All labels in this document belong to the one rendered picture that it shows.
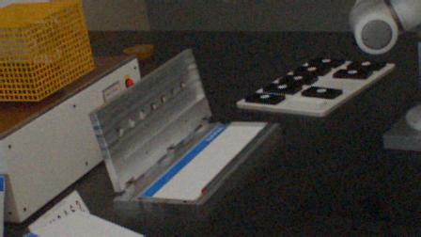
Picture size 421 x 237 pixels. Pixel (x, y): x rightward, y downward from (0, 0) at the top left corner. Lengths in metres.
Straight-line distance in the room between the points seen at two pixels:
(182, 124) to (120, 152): 0.26
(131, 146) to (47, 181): 0.20
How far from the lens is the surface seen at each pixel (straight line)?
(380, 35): 1.74
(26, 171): 1.82
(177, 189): 1.78
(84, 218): 1.54
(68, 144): 1.93
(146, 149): 1.86
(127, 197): 1.79
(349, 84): 2.33
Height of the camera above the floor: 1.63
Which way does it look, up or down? 19 degrees down
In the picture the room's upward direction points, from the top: 9 degrees counter-clockwise
